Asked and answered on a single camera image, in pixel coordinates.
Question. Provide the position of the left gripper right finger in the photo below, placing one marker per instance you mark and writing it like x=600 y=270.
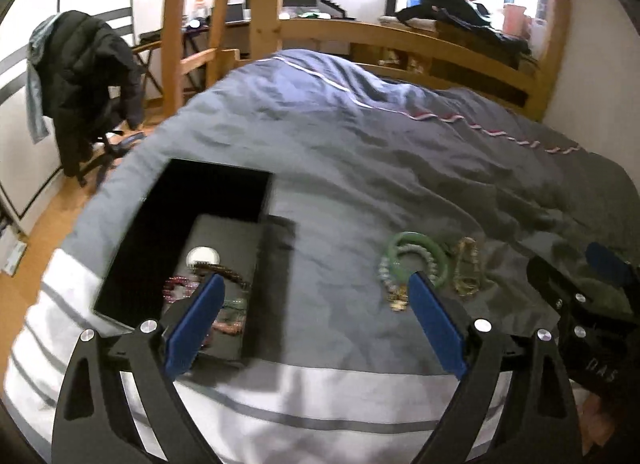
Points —
x=539 y=421

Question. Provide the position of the white round pearl compact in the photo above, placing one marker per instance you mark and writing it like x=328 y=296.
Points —
x=202 y=256

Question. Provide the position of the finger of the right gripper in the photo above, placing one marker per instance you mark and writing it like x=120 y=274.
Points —
x=556 y=289
x=610 y=267

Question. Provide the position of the grey duvet cover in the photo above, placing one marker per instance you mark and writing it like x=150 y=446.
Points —
x=335 y=375

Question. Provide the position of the white sliding wardrobe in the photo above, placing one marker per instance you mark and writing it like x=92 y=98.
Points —
x=30 y=173

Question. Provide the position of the wooden folding desk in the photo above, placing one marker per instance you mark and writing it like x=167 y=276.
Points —
x=194 y=40

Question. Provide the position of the wooden bunk bed frame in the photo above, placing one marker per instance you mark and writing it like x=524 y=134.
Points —
x=268 y=31

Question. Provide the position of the black office chair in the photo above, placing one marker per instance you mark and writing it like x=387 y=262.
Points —
x=114 y=142

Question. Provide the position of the light blue denim shirt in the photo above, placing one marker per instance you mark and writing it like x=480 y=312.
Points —
x=36 y=48

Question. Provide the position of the black puffer jacket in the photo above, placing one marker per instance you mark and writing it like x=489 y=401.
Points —
x=85 y=65

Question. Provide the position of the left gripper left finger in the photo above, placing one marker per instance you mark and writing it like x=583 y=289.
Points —
x=93 y=422

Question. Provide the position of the green jade bangle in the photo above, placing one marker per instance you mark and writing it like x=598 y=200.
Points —
x=407 y=249

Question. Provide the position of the black jewelry box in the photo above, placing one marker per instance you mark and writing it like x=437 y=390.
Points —
x=199 y=214

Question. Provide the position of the person's right hand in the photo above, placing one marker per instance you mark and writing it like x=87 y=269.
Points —
x=596 y=425

